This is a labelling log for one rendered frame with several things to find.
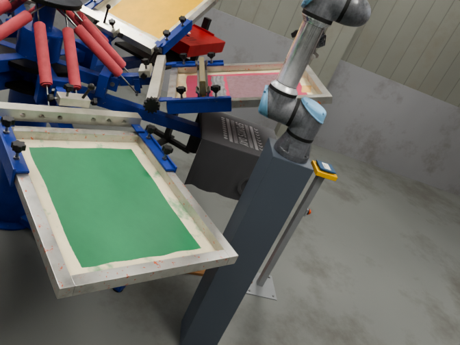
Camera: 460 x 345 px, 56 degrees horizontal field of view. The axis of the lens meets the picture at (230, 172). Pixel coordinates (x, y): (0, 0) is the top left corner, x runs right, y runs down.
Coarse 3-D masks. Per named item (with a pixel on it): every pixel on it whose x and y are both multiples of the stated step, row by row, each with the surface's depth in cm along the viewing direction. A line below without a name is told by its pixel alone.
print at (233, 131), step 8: (224, 120) 250; (232, 120) 255; (224, 128) 240; (232, 128) 245; (240, 128) 249; (248, 128) 254; (256, 128) 259; (224, 136) 231; (232, 136) 235; (240, 136) 239; (248, 136) 244; (256, 136) 248; (248, 144) 234; (256, 144) 238
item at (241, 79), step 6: (186, 78) 241; (192, 78) 241; (210, 78) 240; (228, 78) 240; (234, 78) 240; (240, 78) 239; (246, 78) 239; (252, 78) 239; (258, 78) 239; (264, 78) 239; (270, 78) 239; (276, 78) 239; (186, 84) 232; (192, 84) 232; (210, 84) 232; (228, 84) 231; (234, 84) 231; (240, 84) 231; (246, 84) 231; (252, 84) 231; (258, 84) 230; (264, 84) 230
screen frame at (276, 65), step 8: (224, 64) 250; (232, 64) 250; (240, 64) 250; (248, 64) 249; (256, 64) 250; (264, 64) 250; (272, 64) 250; (280, 64) 251; (176, 72) 240; (184, 72) 249; (192, 72) 249; (208, 72) 250; (304, 72) 242; (312, 72) 236; (176, 80) 228; (312, 80) 225; (168, 88) 217; (320, 88) 214; (168, 96) 208; (304, 96) 205; (312, 96) 205; (320, 96) 205; (328, 96) 205; (232, 104) 203; (240, 104) 203; (248, 104) 203; (256, 104) 204
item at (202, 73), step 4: (200, 60) 234; (204, 60) 236; (200, 64) 227; (204, 64) 228; (200, 68) 221; (204, 68) 222; (200, 72) 217; (204, 72) 217; (200, 76) 211; (204, 76) 211; (200, 80) 206; (204, 80) 206; (200, 84) 206; (204, 84) 206; (200, 88) 207; (204, 88) 207; (200, 92) 208; (204, 92) 208
